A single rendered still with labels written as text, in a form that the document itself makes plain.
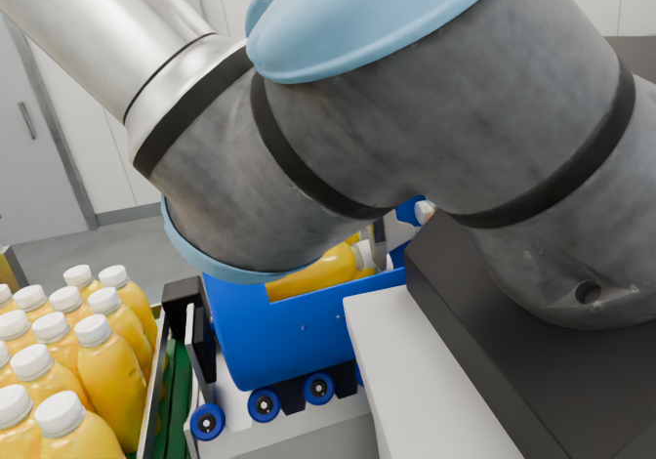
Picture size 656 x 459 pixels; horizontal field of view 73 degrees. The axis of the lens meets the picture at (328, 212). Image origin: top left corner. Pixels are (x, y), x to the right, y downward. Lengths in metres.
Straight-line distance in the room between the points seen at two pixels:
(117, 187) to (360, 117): 4.22
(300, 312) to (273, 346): 0.05
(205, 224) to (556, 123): 0.20
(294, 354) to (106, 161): 3.88
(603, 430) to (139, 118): 0.29
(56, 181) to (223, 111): 4.25
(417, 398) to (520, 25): 0.26
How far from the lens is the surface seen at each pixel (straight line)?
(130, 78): 0.29
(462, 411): 0.36
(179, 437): 0.76
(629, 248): 0.25
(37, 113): 4.39
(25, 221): 4.74
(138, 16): 0.29
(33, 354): 0.66
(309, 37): 0.18
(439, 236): 0.42
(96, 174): 4.41
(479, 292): 0.35
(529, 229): 0.24
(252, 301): 0.51
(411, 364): 0.39
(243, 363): 0.55
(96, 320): 0.67
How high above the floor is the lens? 1.41
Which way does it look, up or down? 23 degrees down
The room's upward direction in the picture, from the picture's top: 9 degrees counter-clockwise
